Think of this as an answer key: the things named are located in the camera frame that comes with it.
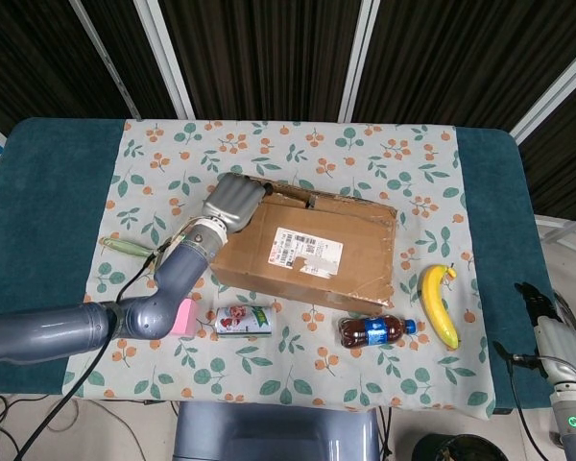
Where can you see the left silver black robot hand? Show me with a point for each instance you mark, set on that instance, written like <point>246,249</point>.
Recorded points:
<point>232,201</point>

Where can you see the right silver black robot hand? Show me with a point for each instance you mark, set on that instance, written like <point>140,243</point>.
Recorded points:
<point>564,350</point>

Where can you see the brown cardboard box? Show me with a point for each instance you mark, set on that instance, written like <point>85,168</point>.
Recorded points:
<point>317,259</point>

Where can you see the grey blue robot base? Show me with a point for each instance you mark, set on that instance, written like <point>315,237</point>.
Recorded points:
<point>278,432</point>

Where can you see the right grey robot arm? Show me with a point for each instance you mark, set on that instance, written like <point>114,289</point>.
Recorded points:
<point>573,422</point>

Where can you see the green white drink can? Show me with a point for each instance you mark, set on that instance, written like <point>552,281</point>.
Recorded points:
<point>245,322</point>

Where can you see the pink foam cube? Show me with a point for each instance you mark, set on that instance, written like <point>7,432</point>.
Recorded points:
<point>187,319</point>

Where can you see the yellow banana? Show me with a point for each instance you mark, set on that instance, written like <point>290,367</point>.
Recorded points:
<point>437,307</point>

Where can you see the black waste bin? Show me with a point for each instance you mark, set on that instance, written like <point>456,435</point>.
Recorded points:
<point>456,449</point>

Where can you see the floral leaf print tablecloth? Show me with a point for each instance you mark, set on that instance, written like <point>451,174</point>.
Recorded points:
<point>288,379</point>

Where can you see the teal table cover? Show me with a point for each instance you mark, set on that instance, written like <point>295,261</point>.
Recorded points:
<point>43,192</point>

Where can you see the cola bottle blue label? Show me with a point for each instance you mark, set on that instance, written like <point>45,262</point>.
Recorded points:
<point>374,331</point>

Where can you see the wide white frame post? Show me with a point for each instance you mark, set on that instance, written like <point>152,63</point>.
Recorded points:
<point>165,57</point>

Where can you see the thin slanted white frame post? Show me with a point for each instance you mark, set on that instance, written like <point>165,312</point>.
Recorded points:
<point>105,57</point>

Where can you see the white double frame post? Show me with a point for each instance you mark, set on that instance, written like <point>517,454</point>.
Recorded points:
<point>360,57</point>

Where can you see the slanted white corner frame post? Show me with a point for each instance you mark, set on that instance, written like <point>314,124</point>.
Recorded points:
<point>557,91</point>

